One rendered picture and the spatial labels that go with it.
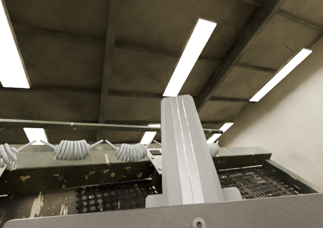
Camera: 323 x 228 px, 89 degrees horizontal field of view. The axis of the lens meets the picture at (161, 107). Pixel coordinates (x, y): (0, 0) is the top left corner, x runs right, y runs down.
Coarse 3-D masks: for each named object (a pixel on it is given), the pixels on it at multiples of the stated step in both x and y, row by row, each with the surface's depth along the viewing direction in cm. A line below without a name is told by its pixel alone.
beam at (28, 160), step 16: (16, 160) 56; (32, 160) 57; (48, 160) 59; (64, 160) 61; (80, 160) 63; (96, 160) 66; (112, 160) 68; (144, 160) 74; (224, 160) 100; (240, 160) 107; (256, 160) 116; (0, 176) 51; (16, 176) 53; (32, 176) 55; (48, 176) 57; (64, 176) 60; (80, 176) 63; (96, 176) 65; (112, 176) 69; (128, 176) 72; (144, 176) 76; (0, 192) 53; (16, 192) 55
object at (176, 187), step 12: (168, 108) 8; (168, 120) 8; (168, 132) 7; (180, 132) 7; (168, 144) 6; (180, 144) 6; (168, 156) 6; (180, 156) 6; (168, 168) 6; (180, 168) 5; (168, 180) 5; (180, 180) 5; (168, 192) 5; (180, 192) 5; (156, 204) 6; (168, 204) 5; (180, 204) 5
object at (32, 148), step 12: (0, 144) 94; (12, 144) 96; (24, 144) 99; (36, 144) 101; (84, 144) 114; (108, 144) 122; (120, 144) 126; (132, 144) 130; (144, 144) 135; (156, 144) 140
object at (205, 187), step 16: (176, 96) 9; (192, 112) 8; (192, 128) 7; (192, 144) 6; (192, 160) 6; (208, 160) 6; (192, 176) 5; (208, 176) 5; (192, 192) 5; (208, 192) 5; (224, 192) 5
